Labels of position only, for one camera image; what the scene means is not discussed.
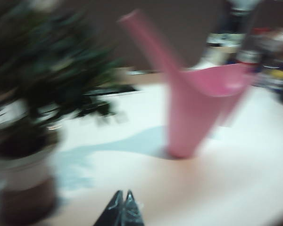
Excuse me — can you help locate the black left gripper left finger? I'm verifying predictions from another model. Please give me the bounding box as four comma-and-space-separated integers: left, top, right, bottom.
98, 190, 124, 226

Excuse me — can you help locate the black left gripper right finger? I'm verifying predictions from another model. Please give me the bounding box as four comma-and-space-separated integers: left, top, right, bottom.
123, 189, 145, 226

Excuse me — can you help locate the pink plastic watering can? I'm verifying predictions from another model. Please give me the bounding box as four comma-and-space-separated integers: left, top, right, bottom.
117, 9, 253, 159

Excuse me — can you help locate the white inner plant pot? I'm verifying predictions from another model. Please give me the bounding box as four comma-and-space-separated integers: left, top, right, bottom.
0, 131, 61, 191

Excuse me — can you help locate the green leafy plant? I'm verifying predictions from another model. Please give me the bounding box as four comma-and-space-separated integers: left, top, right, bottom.
0, 0, 138, 134

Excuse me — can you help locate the clear glass outer jar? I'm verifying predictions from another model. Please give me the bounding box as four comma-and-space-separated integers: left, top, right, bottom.
0, 129, 63, 223

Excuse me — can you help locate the office partition panel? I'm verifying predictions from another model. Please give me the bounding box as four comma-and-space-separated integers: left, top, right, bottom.
92, 0, 230, 71

